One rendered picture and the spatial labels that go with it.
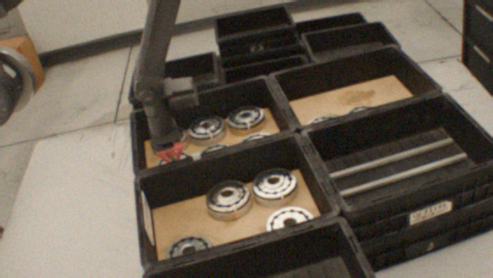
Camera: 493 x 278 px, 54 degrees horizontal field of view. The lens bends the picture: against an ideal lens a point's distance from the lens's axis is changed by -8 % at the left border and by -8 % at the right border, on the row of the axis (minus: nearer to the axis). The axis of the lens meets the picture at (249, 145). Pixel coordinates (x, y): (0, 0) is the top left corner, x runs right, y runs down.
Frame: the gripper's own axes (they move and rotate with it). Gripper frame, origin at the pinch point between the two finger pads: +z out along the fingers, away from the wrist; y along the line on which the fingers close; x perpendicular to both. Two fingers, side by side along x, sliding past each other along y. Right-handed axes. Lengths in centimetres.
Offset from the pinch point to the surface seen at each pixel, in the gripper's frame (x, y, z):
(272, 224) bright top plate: -15.2, -29.8, 3.0
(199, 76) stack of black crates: -26, 114, 37
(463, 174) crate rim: -54, -43, -4
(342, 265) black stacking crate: -25, -44, 6
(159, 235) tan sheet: 8.4, -18.3, 6.0
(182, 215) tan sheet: 2.0, -14.5, 5.8
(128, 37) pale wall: 0, 296, 75
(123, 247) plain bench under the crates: 19.6, -4.1, 18.8
